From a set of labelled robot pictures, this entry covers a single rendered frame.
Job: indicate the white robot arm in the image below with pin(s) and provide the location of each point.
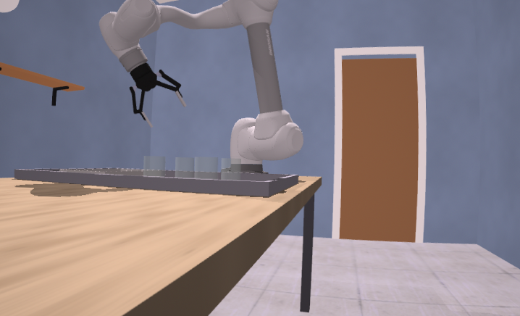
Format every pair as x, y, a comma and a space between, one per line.
272, 135

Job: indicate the pale grey cylinder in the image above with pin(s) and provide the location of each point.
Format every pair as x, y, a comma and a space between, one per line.
206, 168
184, 167
231, 169
154, 166

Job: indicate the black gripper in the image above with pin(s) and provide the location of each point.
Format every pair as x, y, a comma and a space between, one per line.
145, 80

